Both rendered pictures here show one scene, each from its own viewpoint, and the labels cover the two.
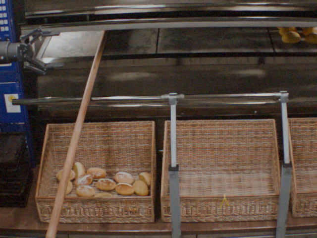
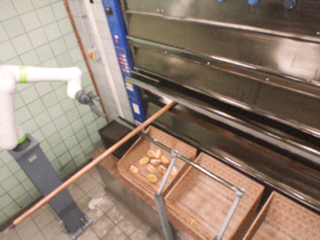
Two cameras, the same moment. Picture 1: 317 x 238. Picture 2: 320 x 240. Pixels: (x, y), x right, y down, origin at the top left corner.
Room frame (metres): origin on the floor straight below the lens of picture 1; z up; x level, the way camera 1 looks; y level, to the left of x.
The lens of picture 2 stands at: (1.62, -0.87, 2.39)
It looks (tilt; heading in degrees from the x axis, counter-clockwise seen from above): 39 degrees down; 47
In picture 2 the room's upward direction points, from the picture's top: 11 degrees counter-clockwise
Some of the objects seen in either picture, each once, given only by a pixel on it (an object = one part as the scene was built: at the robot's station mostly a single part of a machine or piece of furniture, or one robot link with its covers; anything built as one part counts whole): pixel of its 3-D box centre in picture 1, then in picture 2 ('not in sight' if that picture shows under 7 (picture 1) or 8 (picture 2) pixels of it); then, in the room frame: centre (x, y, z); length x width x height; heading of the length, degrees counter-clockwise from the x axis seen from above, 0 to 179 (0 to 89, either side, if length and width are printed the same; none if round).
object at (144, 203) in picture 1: (97, 171); (156, 162); (2.58, 0.32, 0.72); 0.56 x 0.49 x 0.28; 87
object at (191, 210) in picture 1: (221, 169); (212, 199); (2.54, -0.27, 0.72); 0.56 x 0.49 x 0.28; 85
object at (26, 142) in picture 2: not in sight; (16, 139); (1.85, 1.04, 1.23); 0.26 x 0.15 x 0.06; 90
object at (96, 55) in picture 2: not in sight; (94, 53); (2.86, 1.22, 1.46); 0.10 x 0.07 x 0.10; 86
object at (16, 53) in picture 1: (21, 51); (88, 100); (2.30, 0.54, 1.49); 0.09 x 0.07 x 0.08; 86
